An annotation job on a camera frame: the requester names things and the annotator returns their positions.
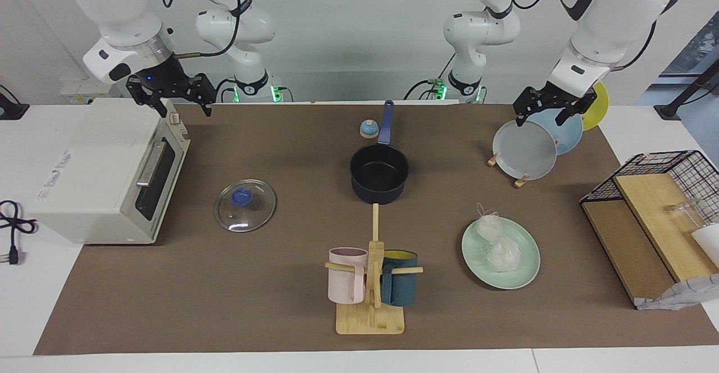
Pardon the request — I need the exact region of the glass lid with blue knob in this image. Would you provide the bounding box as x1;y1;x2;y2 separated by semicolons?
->
214;179;277;233

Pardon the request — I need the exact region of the white vermicelli bundle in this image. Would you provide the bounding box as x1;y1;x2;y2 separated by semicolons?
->
475;203;522;272

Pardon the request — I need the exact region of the light blue plate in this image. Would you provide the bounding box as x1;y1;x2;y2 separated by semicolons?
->
528;108;584;156

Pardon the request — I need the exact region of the grey plate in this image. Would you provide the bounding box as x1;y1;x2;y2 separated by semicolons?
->
493;120;558;181

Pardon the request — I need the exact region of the yellow plate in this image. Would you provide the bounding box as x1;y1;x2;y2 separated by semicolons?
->
581;82;609;132

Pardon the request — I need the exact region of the wooden plate rack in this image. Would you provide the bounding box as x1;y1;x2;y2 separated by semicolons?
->
488;151;530;188

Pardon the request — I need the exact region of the green plate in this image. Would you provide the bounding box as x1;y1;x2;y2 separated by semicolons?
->
461;217;541;290

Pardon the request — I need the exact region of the white socket box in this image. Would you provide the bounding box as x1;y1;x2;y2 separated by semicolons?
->
61;78;121;104

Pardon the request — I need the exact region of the beige toaster oven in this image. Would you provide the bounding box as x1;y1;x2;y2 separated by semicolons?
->
27;98;192;245

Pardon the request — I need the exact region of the black stand foot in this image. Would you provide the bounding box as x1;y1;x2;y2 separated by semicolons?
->
654;61;719;121

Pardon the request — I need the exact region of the wooden shelf box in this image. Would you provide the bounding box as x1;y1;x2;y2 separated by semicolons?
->
581;174;719;306

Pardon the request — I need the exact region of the black table clamp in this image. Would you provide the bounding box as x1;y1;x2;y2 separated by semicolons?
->
0;85;30;121

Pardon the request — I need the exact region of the clear glass cup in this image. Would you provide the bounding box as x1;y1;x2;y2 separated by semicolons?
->
666;199;703;230

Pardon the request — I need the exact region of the brown table mat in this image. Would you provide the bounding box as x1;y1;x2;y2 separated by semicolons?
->
34;103;719;356

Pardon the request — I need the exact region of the dark teal mug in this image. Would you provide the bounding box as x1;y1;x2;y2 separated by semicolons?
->
381;250;418;307

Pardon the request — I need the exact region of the grey patterned bag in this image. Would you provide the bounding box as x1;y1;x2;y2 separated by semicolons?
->
635;275;719;312

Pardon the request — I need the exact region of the pink mug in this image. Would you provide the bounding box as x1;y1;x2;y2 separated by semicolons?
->
328;247;368;305

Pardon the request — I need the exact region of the wooden mug tree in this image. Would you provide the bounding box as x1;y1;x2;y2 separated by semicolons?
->
325;203;424;335

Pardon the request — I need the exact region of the black base cable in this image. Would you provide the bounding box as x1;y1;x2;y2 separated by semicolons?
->
213;78;236;104
403;53;456;101

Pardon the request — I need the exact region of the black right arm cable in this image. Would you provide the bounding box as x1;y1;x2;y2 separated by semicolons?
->
162;0;242;59

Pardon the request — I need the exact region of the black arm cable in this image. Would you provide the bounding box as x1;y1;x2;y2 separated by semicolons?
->
162;0;242;59
503;0;658;71

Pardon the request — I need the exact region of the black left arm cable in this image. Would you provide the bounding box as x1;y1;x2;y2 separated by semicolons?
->
503;0;658;71

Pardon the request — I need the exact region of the black wire basket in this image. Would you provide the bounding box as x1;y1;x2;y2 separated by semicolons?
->
580;150;719;228

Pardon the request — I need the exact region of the black pot with blue handle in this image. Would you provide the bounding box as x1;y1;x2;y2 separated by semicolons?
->
349;100;409;205

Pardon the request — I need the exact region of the black power cord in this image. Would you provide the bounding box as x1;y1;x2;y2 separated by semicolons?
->
0;200;39;266

